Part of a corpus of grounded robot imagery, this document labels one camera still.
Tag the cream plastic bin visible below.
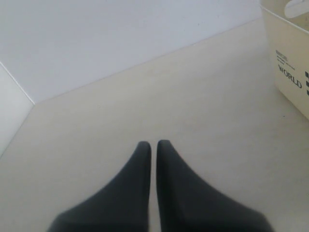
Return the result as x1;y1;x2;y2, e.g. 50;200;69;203
260;0;309;117

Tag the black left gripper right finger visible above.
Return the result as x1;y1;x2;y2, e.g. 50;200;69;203
156;140;272;232

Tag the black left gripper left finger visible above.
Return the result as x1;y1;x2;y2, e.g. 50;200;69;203
48;141;151;232

